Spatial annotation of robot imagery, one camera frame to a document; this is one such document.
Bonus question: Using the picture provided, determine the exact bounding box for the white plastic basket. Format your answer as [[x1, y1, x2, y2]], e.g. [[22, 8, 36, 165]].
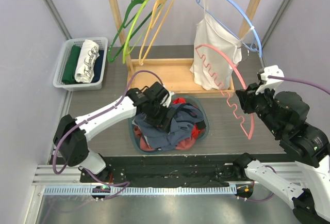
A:
[[53, 37, 108, 91]]

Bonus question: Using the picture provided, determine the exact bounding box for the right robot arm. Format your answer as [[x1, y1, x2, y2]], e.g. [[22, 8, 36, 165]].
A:
[[233, 83, 329, 223]]

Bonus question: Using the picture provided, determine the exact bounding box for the green folded shirt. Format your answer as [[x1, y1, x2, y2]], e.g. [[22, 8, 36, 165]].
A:
[[62, 45, 81, 85]]

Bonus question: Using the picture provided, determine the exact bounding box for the teal plastic tub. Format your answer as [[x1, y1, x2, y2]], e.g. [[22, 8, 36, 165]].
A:
[[128, 95, 209, 155]]

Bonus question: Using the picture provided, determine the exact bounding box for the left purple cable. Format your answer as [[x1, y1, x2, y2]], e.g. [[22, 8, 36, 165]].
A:
[[52, 70, 166, 201]]

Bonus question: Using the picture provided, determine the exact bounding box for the pink hanger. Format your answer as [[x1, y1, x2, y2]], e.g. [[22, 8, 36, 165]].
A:
[[195, 43, 255, 141]]

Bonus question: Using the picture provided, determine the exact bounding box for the light blue hanger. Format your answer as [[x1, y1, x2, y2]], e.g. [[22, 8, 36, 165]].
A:
[[190, 0, 263, 57]]

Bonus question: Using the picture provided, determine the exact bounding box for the lime green hanger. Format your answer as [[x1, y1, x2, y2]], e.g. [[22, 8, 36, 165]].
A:
[[122, 0, 171, 63]]

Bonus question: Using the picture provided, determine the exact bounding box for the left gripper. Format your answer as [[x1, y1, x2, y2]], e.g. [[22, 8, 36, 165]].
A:
[[144, 101, 175, 132]]

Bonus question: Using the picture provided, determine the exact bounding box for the white tank top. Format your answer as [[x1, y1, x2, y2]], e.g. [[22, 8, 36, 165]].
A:
[[190, 0, 242, 90]]

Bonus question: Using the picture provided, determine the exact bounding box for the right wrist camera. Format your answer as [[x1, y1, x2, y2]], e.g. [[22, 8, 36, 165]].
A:
[[256, 65, 284, 95]]

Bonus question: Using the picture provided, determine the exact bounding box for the navy tank top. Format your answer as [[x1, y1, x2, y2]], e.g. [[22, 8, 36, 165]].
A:
[[132, 103, 204, 152]]

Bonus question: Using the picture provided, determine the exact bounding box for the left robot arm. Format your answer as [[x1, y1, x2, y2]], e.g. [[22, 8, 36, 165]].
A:
[[53, 82, 175, 182]]

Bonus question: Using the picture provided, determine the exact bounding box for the green plastic hanger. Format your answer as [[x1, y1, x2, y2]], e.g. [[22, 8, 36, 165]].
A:
[[107, 0, 149, 63]]

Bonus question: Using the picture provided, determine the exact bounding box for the yellow hanger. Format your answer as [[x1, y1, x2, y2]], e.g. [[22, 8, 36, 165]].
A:
[[138, 0, 175, 66]]

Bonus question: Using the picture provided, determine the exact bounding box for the navy folded shirt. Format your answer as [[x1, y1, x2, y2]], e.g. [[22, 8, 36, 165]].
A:
[[91, 50, 104, 83]]

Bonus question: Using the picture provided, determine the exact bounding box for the maroon graphic tank top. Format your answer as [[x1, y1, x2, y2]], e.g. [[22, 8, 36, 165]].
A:
[[133, 123, 203, 152]]

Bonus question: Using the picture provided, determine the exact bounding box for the wooden clothes rack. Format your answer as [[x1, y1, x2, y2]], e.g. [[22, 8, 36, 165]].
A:
[[109, 0, 262, 98]]

